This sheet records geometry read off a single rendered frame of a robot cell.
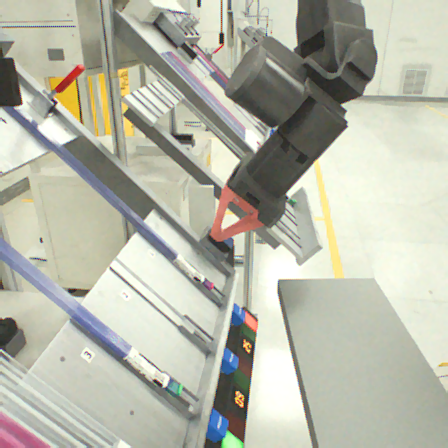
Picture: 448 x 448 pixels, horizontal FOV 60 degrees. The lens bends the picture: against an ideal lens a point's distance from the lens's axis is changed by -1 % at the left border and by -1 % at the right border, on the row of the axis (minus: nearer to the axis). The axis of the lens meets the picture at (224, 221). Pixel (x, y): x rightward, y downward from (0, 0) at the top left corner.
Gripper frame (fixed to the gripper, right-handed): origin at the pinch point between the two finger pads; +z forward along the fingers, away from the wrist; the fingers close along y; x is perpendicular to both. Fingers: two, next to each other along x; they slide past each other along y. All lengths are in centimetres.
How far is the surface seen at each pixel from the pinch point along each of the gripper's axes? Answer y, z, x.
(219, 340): -1.0, 14.4, 10.7
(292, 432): -45, 63, 67
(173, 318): -0.4, 15.5, 3.3
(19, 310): -15, 50, -19
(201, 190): -41.1, 14.6, -3.7
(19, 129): -8.3, 10.6, -31.3
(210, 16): -449, 13, -107
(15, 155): -3.2, 11.1, -27.8
